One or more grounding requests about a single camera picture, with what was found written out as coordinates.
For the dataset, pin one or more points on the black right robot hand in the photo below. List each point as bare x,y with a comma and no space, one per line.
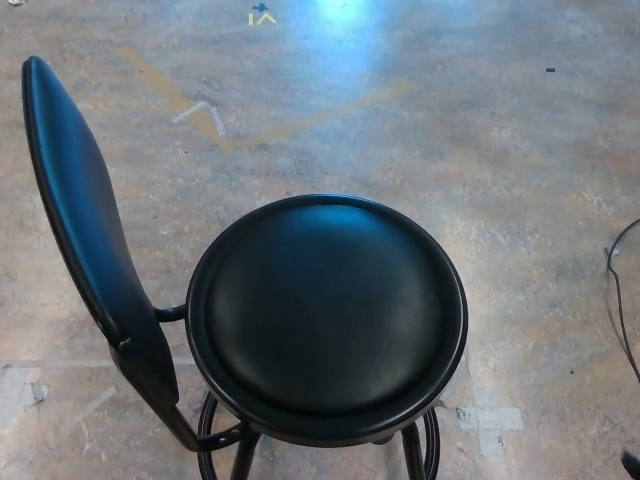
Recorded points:
632,463

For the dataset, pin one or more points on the black swivel chair with backrest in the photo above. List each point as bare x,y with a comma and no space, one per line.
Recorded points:
325,300

